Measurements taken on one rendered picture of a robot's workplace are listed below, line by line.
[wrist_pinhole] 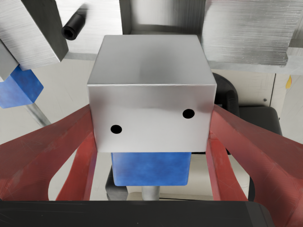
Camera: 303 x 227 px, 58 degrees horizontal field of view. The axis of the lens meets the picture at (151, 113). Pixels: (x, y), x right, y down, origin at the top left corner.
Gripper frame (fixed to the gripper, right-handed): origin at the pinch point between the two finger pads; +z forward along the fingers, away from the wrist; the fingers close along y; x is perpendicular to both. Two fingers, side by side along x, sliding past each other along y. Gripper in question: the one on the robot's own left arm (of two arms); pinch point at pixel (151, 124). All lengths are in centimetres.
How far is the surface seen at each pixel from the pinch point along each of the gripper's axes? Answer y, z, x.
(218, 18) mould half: -4.1, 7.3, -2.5
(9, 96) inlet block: 14.5, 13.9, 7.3
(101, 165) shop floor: 36, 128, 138
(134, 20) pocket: 1.3, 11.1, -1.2
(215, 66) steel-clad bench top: -7.0, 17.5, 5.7
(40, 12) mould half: 9.6, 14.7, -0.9
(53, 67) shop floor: 50, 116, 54
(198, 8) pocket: -3.3, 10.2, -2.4
